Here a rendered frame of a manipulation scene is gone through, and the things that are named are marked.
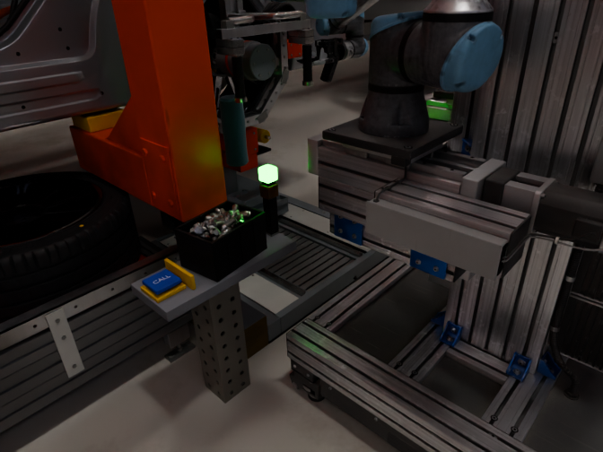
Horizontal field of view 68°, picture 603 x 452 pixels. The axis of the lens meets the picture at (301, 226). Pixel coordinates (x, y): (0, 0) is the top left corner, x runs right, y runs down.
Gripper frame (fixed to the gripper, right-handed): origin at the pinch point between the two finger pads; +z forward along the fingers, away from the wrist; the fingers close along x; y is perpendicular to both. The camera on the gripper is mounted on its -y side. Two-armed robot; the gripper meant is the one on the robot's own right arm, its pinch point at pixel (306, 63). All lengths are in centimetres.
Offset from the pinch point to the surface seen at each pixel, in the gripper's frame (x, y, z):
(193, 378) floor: 25, -83, 84
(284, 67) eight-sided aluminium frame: -21.6, -4.7, -8.7
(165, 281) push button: 37, -35, 92
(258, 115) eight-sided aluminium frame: -20.3, -21.4, 8.6
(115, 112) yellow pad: -30, -10, 65
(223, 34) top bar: -1.2, 13.5, 37.1
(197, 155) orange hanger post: 22, -13, 68
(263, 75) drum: -5.8, -2.6, 17.5
